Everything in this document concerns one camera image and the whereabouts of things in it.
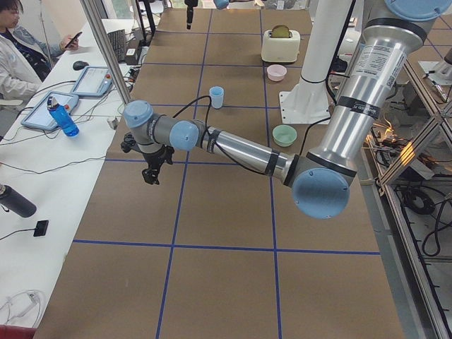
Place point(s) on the cream toaster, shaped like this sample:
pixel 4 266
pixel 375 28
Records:
pixel 280 50

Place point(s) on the teach pendant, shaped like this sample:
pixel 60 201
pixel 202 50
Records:
pixel 39 118
pixel 94 81

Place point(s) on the teach pendant near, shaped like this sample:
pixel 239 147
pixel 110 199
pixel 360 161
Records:
pixel 39 118

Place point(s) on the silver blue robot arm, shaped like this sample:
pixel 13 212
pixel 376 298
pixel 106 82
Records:
pixel 320 181

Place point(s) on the teach pendant far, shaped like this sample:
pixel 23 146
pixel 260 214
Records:
pixel 94 81

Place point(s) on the aluminium frame post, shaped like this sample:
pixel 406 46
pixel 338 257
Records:
pixel 93 16

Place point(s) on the small black device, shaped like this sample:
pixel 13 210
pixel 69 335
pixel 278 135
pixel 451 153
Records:
pixel 41 228

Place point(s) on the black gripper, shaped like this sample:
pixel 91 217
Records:
pixel 155 158

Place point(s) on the slice of toast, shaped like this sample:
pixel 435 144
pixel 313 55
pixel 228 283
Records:
pixel 280 31

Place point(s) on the black keyboard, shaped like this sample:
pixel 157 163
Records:
pixel 117 39

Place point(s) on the blue water bottle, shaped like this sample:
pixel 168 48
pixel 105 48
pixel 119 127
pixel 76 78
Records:
pixel 62 117

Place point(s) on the green bowl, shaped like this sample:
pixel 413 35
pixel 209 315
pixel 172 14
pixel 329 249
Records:
pixel 284 135

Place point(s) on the pink bowl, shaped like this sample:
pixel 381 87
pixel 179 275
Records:
pixel 276 72

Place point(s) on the black smartphone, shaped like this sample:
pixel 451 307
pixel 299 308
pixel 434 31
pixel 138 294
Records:
pixel 73 39

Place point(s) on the black computer mouse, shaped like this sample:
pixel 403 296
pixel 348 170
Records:
pixel 79 65

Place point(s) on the light blue plastic cup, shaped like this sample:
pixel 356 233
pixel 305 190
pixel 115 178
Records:
pixel 217 102

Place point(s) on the person in white coat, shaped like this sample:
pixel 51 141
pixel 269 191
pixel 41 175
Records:
pixel 25 61

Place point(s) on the dark grey thermos bottle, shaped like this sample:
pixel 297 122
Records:
pixel 16 202

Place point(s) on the person's hand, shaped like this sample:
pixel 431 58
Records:
pixel 65 41

